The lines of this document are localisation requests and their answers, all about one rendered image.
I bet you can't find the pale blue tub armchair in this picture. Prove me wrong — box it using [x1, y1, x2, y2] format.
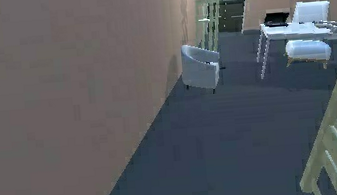
[178, 41, 224, 97]

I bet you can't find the pale green shelf unit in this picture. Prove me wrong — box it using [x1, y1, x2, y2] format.
[192, 0, 224, 55]

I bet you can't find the white and dark cabinet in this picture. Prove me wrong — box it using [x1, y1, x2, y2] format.
[207, 0, 252, 38]

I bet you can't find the black laptop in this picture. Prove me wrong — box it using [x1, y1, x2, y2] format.
[263, 11, 291, 29]

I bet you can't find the white table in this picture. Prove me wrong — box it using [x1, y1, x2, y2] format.
[253, 17, 337, 80]

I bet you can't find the white padded chair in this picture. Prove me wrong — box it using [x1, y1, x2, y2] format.
[280, 0, 336, 73]

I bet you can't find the grey object on table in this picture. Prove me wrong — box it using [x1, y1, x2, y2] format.
[313, 18, 337, 36]

